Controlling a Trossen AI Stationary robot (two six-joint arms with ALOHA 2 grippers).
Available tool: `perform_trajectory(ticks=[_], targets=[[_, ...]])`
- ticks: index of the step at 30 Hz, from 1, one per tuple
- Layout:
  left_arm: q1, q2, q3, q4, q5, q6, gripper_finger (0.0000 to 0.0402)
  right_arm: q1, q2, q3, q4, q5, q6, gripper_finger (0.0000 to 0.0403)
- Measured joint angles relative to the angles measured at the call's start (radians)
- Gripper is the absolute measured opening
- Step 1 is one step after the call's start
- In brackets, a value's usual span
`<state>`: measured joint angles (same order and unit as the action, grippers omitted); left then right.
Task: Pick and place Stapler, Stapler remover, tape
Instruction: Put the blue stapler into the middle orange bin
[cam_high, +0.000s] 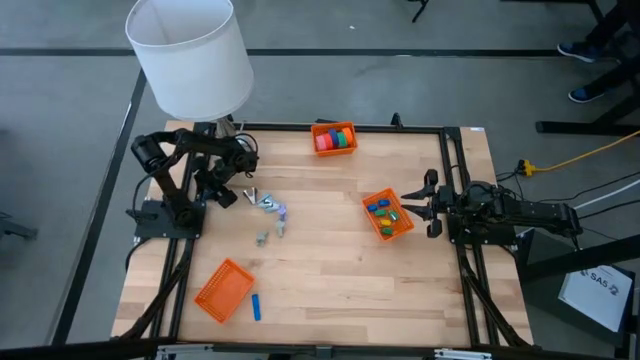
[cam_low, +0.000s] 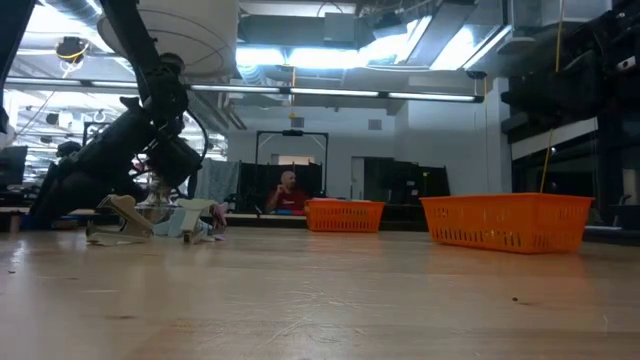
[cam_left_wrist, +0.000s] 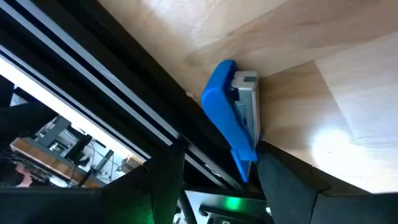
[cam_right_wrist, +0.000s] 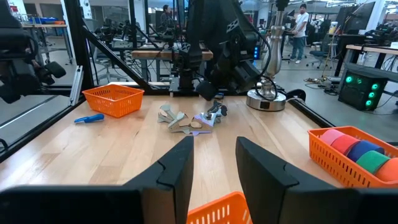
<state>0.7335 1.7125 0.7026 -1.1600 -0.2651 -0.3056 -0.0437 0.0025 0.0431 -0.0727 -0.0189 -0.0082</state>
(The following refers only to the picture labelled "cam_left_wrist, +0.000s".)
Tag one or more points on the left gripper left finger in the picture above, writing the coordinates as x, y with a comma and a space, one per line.
140, 196

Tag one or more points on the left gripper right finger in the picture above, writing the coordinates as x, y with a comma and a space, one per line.
295, 193

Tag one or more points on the blue stapler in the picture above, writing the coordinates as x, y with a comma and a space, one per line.
224, 112

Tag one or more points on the wooden desk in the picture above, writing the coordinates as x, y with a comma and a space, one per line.
46, 160

